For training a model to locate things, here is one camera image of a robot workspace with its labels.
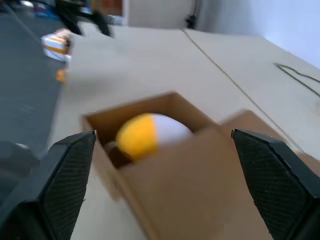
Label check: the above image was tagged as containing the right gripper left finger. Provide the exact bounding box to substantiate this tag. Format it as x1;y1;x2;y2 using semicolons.
4;129;98;240

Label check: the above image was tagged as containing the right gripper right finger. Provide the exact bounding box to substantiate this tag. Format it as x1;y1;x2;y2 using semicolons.
230;128;320;240

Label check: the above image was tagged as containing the brown cardboard box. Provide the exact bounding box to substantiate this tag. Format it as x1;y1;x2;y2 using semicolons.
79;91;305;240

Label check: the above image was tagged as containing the yellow and white ball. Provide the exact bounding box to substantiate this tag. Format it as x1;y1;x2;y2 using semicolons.
115;112;195;164

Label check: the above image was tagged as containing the yellow and white package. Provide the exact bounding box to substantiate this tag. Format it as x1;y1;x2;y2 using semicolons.
40;28;76;64

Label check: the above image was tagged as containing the black tripod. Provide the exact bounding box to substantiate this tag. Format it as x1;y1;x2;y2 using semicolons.
54;0;113;39

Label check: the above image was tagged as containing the thin wire clothes hanger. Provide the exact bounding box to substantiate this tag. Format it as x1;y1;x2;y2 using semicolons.
273;62;320;99

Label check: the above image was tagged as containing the black wall cable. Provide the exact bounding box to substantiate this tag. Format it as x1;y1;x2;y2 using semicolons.
183;0;199;29

